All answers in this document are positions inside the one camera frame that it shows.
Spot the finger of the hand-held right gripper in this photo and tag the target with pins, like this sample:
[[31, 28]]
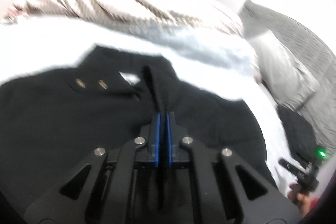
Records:
[[292, 167]]

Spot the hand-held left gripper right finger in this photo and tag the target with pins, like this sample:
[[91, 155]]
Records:
[[169, 134]]

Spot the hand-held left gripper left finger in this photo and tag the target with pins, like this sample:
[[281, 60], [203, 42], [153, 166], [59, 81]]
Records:
[[156, 134]]

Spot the black jacket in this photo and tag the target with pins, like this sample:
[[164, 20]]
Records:
[[52, 121]]

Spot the person's right hand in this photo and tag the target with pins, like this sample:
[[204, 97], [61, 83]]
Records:
[[303, 201]]

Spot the dark cloth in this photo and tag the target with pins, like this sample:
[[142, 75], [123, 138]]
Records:
[[296, 129]]

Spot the grey checked bedspread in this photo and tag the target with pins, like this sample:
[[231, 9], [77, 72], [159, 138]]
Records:
[[204, 56]]

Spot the grey pillow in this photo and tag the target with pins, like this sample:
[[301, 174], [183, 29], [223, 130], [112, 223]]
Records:
[[283, 71]]

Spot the grey quilted headboard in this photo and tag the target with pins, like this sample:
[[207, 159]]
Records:
[[309, 45]]

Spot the striped duvet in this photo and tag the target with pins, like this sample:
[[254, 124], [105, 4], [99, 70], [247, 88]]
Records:
[[105, 1]]

